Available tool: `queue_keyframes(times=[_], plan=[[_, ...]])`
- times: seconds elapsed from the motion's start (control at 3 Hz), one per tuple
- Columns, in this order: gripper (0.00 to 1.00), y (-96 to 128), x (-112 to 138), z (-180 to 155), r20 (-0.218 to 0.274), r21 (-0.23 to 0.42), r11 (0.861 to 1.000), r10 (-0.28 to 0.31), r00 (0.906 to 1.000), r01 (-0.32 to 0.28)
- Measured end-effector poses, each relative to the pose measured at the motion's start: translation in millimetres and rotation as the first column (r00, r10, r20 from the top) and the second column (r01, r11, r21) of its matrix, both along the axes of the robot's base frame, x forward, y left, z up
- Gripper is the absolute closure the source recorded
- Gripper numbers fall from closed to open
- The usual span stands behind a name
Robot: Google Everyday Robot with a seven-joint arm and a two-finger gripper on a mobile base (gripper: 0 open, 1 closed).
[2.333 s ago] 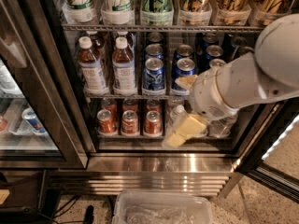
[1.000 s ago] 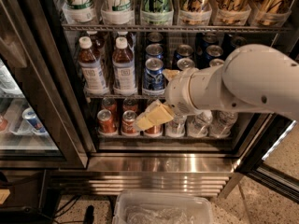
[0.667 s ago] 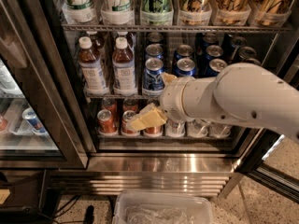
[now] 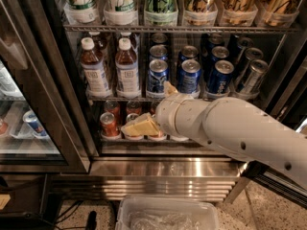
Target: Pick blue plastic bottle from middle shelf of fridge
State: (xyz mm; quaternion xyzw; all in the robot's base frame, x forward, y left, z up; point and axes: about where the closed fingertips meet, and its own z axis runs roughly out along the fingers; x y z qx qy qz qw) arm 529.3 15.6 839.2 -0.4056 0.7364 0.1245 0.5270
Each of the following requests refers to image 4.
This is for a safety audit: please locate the left glass fridge door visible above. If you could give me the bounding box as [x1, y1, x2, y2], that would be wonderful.
[0, 0, 95, 173]

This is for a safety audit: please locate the front right orange can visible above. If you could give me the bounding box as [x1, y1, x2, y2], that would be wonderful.
[148, 133, 167, 141]

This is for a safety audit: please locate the steel fridge base grille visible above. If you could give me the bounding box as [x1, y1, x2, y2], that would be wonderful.
[51, 157, 246, 202]

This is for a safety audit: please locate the rear middle orange can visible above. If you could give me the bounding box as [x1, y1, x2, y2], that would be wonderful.
[126, 101, 142, 115]

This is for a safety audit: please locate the wire shelf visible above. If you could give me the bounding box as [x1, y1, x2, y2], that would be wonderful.
[87, 96, 260, 105]
[64, 24, 302, 35]

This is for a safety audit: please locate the silver can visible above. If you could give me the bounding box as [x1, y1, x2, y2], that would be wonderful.
[237, 47, 264, 76]
[235, 59, 269, 100]

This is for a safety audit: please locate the front left orange can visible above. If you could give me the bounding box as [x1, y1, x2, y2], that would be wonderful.
[100, 112, 121, 140]

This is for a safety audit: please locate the front blue patterned can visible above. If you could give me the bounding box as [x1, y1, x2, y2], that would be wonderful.
[147, 59, 169, 96]

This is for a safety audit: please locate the left front tea bottle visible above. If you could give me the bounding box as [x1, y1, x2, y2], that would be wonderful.
[81, 37, 111, 97]

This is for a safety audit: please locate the clear plastic bin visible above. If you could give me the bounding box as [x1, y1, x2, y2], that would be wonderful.
[115, 195, 219, 230]

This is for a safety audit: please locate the front middle orange can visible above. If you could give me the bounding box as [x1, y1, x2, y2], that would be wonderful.
[125, 113, 144, 141]

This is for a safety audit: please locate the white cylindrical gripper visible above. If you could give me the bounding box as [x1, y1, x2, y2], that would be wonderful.
[121, 81, 210, 136]

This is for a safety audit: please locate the gold tall can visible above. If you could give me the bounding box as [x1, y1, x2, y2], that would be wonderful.
[255, 0, 301, 28]
[183, 0, 218, 26]
[222, 0, 255, 25]

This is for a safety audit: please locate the tea bottle blue label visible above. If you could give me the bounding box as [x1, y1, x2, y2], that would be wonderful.
[114, 37, 142, 98]

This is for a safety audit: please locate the front blue pepsi can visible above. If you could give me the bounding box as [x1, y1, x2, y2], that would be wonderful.
[206, 60, 234, 95]

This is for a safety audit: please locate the middle wire shelf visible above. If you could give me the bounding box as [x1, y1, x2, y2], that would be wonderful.
[87, 96, 260, 105]

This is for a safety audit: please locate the top wire shelf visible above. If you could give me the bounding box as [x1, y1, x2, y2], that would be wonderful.
[64, 24, 302, 35]

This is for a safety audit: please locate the rear right orange can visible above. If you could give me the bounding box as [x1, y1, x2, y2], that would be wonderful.
[150, 101, 160, 115]

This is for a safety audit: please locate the white tall can left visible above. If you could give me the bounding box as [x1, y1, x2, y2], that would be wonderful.
[66, 0, 98, 24]

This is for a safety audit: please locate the green tall can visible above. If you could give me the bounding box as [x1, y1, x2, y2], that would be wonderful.
[144, 0, 177, 26]

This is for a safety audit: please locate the rear blue pepsi can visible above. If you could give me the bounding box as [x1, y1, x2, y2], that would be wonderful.
[201, 34, 224, 57]

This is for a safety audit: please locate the right rear tea bottle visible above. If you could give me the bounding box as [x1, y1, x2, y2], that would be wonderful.
[121, 33, 139, 53]

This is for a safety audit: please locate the rear blue patterned can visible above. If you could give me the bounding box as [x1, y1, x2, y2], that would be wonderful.
[150, 33, 169, 46]

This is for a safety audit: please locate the blue can column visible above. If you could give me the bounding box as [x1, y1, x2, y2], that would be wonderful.
[177, 59, 201, 94]
[177, 45, 199, 64]

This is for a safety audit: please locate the middle blue patterned can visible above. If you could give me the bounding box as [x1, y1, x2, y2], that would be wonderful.
[149, 45, 168, 61]

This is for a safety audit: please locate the middle silver can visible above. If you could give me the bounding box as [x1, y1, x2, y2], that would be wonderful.
[237, 47, 264, 76]

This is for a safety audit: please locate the front silver can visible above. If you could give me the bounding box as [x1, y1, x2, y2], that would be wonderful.
[235, 59, 269, 100]

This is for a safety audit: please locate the middle blue pepsi can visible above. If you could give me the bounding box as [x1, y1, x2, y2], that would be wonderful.
[204, 46, 229, 79]

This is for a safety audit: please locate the blue white can behind glass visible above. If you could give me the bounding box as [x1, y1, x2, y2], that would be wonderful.
[23, 110, 48, 138]

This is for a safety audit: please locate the blue patterned can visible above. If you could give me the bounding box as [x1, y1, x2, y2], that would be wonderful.
[150, 33, 169, 46]
[147, 59, 169, 96]
[149, 45, 168, 61]

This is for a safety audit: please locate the rear dark can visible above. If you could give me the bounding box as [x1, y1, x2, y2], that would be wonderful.
[227, 34, 253, 64]

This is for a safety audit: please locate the white tall can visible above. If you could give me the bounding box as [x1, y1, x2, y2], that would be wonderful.
[66, 0, 98, 24]
[104, 0, 138, 26]

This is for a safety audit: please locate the blue pepsi can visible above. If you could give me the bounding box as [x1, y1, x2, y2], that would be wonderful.
[204, 46, 229, 79]
[206, 60, 234, 95]
[201, 34, 224, 57]

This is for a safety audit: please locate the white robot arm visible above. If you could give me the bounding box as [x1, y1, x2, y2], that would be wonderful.
[121, 81, 307, 189]

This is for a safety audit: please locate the left rear tea bottle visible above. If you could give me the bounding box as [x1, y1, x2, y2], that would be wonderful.
[89, 32, 107, 59]

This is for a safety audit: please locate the open right fridge door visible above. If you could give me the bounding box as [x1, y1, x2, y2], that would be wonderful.
[244, 29, 307, 208]

